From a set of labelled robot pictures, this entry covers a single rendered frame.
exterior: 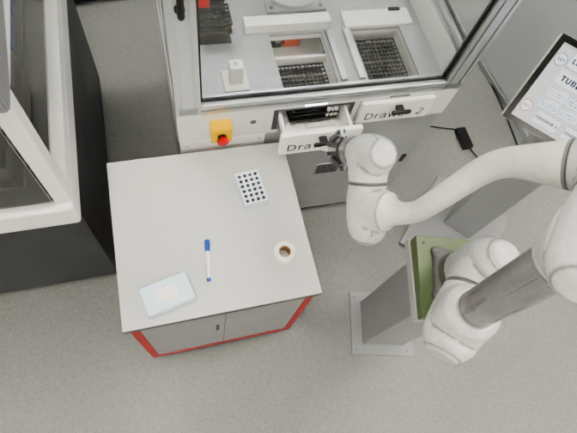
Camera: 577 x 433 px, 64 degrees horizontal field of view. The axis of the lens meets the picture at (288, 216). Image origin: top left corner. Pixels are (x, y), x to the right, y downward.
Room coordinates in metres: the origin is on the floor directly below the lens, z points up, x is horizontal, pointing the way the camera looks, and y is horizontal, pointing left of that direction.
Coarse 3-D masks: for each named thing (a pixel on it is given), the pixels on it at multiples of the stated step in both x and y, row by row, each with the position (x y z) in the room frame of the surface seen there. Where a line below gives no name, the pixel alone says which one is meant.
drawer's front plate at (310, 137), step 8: (328, 128) 0.96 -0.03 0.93; (336, 128) 0.97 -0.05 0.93; (344, 128) 0.99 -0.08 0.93; (352, 128) 1.00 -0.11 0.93; (360, 128) 1.01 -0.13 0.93; (280, 136) 0.88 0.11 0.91; (288, 136) 0.88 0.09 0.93; (296, 136) 0.89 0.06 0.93; (304, 136) 0.91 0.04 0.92; (312, 136) 0.92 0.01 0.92; (320, 136) 0.94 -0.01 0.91; (328, 136) 0.95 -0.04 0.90; (352, 136) 1.00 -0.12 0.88; (280, 144) 0.87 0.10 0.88; (288, 144) 0.88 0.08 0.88; (296, 144) 0.90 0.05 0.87; (304, 144) 0.91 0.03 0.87; (312, 144) 0.93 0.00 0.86; (280, 152) 0.87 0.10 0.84; (288, 152) 0.89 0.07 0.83; (296, 152) 0.90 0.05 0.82
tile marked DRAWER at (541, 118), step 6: (534, 114) 1.25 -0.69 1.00; (540, 114) 1.25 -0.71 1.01; (546, 114) 1.25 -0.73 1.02; (534, 120) 1.24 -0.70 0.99; (540, 120) 1.24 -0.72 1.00; (546, 120) 1.24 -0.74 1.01; (552, 120) 1.24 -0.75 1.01; (558, 120) 1.24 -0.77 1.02; (540, 126) 1.22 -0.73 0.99; (546, 126) 1.23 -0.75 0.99; (552, 126) 1.23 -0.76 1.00; (558, 126) 1.23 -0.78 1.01; (552, 132) 1.21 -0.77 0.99
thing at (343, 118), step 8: (280, 112) 0.99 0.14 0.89; (344, 112) 1.08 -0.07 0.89; (280, 120) 0.95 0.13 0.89; (312, 120) 1.04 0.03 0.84; (320, 120) 1.05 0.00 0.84; (328, 120) 1.07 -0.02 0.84; (336, 120) 1.08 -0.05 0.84; (344, 120) 1.07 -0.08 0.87; (280, 128) 0.94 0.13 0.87; (288, 128) 0.98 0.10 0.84; (296, 128) 0.99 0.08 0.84; (304, 128) 1.00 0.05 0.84; (312, 128) 1.01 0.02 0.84; (320, 128) 1.02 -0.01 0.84
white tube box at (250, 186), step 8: (240, 176) 0.75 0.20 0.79; (248, 176) 0.76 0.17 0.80; (256, 176) 0.77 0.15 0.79; (240, 184) 0.72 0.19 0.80; (248, 184) 0.73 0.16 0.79; (256, 184) 0.74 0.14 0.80; (240, 192) 0.69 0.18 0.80; (248, 192) 0.70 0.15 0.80; (256, 192) 0.72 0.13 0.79; (264, 192) 0.72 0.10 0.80; (248, 200) 0.68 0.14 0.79; (256, 200) 0.68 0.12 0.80; (264, 200) 0.69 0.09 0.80; (248, 208) 0.66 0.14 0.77
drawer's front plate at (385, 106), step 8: (416, 96) 1.22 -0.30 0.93; (424, 96) 1.24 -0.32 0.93; (432, 96) 1.25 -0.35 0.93; (368, 104) 1.12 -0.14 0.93; (376, 104) 1.13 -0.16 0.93; (384, 104) 1.15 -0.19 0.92; (392, 104) 1.17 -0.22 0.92; (400, 104) 1.18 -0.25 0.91; (408, 104) 1.20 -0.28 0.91; (416, 104) 1.22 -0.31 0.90; (424, 104) 1.23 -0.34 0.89; (432, 104) 1.25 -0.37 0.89; (360, 112) 1.11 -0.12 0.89; (368, 112) 1.12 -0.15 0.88; (376, 112) 1.14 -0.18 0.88; (384, 112) 1.16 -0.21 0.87; (416, 112) 1.23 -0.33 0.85; (424, 112) 1.25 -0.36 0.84; (360, 120) 1.11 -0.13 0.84; (368, 120) 1.13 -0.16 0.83; (376, 120) 1.15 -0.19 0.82
